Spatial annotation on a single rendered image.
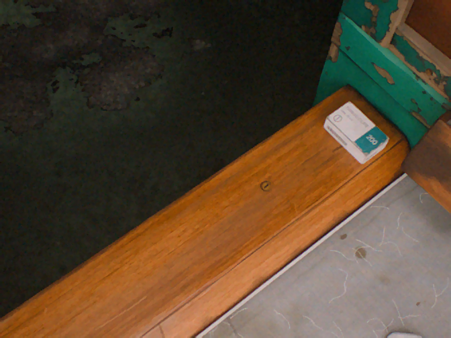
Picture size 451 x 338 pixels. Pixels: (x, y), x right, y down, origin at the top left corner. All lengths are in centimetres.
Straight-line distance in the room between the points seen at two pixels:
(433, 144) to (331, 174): 11
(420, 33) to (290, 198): 20
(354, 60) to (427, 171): 16
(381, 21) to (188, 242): 29
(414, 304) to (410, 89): 21
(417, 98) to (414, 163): 8
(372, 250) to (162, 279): 22
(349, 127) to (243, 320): 23
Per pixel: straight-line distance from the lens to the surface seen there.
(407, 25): 62
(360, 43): 66
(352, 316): 60
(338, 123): 64
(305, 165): 63
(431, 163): 59
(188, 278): 57
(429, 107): 64
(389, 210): 65
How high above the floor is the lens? 130
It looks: 60 degrees down
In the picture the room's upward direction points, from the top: 5 degrees clockwise
